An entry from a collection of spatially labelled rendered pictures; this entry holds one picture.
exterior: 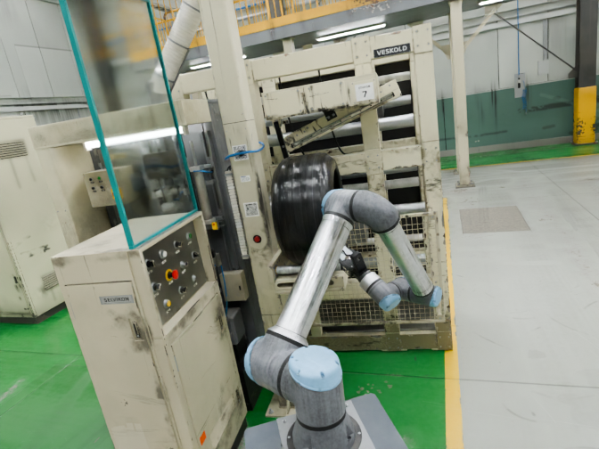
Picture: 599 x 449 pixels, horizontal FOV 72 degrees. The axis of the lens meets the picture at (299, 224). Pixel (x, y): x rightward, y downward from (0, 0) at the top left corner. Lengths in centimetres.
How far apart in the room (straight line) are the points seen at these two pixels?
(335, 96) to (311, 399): 150
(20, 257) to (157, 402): 324
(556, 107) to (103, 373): 1062
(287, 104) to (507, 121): 922
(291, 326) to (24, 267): 389
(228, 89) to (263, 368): 129
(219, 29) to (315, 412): 163
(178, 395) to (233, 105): 131
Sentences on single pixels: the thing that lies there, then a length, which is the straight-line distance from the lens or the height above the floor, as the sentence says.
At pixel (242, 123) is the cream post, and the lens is 205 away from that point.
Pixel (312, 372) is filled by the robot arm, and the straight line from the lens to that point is 120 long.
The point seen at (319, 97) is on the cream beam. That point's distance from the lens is 222.
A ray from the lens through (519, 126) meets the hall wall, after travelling 1121.
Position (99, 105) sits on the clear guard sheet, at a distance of 163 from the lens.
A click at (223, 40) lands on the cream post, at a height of 202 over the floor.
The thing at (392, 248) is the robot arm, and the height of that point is 113.
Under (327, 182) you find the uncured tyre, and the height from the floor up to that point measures 133.
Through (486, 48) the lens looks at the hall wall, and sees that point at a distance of 1116.
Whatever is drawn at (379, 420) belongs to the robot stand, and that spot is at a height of 60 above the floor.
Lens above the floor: 166
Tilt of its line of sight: 15 degrees down
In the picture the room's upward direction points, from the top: 9 degrees counter-clockwise
